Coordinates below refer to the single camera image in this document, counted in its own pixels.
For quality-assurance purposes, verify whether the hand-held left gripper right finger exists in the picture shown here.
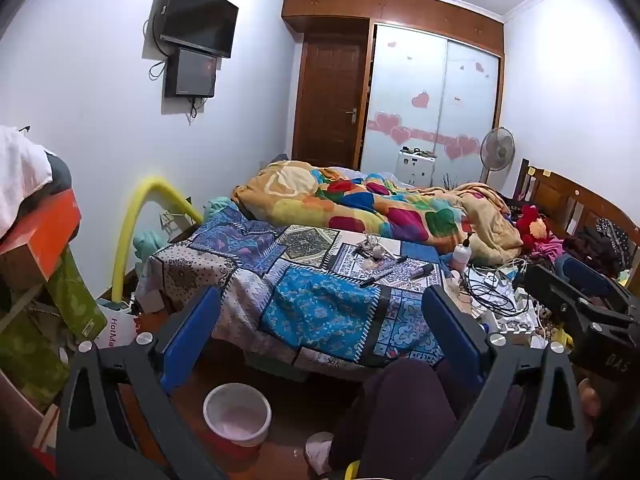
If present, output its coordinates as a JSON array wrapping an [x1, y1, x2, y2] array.
[[421, 286, 589, 480]]

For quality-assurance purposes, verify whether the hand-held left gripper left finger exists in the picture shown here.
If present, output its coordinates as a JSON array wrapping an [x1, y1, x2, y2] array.
[[56, 286, 231, 480]]

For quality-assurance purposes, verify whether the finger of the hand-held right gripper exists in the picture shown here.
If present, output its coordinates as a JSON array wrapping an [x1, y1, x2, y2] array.
[[524, 262, 596, 322], [575, 269, 640, 313]]

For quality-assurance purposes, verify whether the black cap clear pen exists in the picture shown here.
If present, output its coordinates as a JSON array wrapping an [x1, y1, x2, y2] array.
[[359, 268, 396, 288]]

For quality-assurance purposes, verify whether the white red plastic bucket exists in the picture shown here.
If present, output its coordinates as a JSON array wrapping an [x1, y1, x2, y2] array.
[[202, 382, 273, 448]]

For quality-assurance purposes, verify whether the person's right hand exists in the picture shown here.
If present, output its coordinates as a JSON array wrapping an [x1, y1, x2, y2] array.
[[577, 379, 604, 442]]

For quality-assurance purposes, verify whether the dark clothing pile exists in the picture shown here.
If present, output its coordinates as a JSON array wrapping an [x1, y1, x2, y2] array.
[[562, 217, 639, 277]]

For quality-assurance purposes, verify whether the red plush toy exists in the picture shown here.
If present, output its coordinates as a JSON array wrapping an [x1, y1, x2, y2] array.
[[515, 205, 554, 252]]

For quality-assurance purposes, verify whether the white plastic bag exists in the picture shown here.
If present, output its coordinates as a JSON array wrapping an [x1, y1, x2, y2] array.
[[95, 300, 151, 351]]

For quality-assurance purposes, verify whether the white bottle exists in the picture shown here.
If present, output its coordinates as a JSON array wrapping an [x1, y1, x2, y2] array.
[[452, 234, 476, 269]]

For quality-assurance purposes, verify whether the wooden bed headboard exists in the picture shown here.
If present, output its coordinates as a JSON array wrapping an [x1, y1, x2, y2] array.
[[515, 159, 640, 271]]

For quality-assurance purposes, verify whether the person's leg in dark pants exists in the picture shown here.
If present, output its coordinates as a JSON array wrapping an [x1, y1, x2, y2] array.
[[327, 357, 484, 480]]

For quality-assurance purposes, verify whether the teal cloth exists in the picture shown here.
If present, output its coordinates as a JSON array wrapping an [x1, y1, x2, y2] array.
[[132, 230, 167, 264]]

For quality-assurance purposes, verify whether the green patterned bag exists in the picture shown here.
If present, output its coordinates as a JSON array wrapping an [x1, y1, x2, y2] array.
[[45, 247, 108, 342]]

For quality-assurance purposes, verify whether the blue patchwork bed quilt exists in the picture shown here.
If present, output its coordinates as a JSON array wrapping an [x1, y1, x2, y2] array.
[[150, 205, 482, 369]]

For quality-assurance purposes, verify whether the yellow foam tube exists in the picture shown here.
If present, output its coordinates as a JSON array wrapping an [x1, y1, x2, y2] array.
[[111, 176, 204, 304]]

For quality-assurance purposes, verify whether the colourful heart print blanket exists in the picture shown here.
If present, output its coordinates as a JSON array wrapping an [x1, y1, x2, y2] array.
[[232, 160, 523, 267]]

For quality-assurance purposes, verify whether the standing electric fan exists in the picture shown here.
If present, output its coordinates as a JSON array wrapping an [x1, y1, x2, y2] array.
[[479, 127, 516, 186]]

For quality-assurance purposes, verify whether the small white cabinet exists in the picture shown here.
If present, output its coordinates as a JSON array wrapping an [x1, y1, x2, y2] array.
[[396, 149, 436, 189]]

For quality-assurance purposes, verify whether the orange box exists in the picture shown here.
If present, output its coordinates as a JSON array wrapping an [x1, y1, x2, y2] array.
[[0, 192, 82, 282]]

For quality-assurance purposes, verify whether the dark grey cloth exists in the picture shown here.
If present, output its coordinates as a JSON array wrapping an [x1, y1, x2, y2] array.
[[45, 152, 74, 199]]

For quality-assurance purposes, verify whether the frosted sliding door wardrobe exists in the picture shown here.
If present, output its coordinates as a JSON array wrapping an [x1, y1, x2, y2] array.
[[360, 22, 502, 191]]

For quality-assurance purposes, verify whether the white cloth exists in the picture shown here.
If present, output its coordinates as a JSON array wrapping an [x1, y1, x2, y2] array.
[[0, 126, 54, 234]]

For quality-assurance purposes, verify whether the brown wooden door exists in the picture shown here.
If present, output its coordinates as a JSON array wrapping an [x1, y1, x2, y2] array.
[[292, 32, 370, 171]]

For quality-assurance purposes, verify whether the wooden overhead cabinet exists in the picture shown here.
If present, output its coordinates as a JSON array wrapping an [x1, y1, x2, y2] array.
[[281, 0, 504, 56]]

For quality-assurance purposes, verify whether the black cable bundle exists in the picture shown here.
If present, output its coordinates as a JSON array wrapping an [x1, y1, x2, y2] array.
[[462, 265, 522, 317]]

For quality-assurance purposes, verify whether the small wall monitor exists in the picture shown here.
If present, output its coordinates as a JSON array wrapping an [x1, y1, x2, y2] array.
[[164, 48, 219, 99]]

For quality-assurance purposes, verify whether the large wall television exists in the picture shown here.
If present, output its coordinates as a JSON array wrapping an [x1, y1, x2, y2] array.
[[159, 0, 239, 59]]

